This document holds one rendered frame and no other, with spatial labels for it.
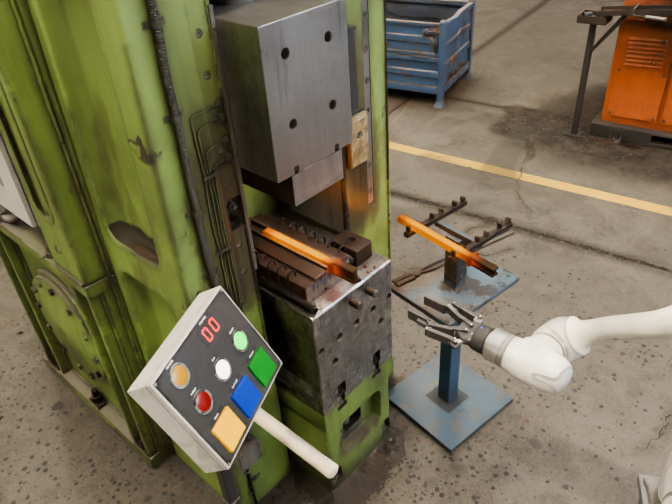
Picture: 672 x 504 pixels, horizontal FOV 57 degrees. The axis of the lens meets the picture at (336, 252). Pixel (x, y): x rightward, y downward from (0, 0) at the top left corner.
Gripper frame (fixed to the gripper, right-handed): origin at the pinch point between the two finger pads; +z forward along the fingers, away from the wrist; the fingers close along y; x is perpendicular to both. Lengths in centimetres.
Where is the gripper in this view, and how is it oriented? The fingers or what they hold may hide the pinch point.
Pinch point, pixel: (425, 310)
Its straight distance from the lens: 174.7
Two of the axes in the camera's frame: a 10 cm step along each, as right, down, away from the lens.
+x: -0.6, -8.1, -5.8
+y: 6.7, -4.7, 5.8
